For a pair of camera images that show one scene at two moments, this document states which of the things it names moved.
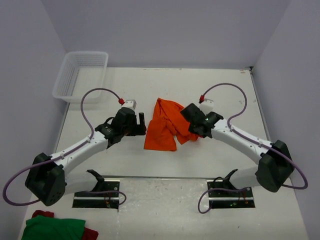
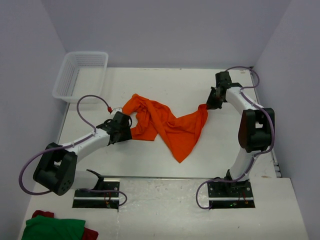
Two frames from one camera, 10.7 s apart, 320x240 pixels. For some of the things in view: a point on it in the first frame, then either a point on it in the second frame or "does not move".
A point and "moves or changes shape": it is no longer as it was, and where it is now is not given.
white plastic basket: x=80 y=71 does not move
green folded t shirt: x=41 y=227 does not move
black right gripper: x=191 y=129 -> x=210 y=104
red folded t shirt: x=88 y=235 does not move
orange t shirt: x=168 y=124 moves or changes shape
